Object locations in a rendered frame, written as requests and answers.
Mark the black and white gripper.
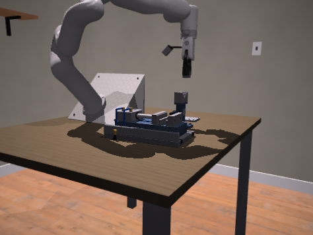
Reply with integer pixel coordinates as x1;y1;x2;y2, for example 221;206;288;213
180;36;197;75

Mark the light grey flat bar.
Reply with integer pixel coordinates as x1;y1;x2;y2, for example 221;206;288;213
159;116;168;125

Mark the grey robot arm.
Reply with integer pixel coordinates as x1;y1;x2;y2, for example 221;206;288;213
50;0;198;114

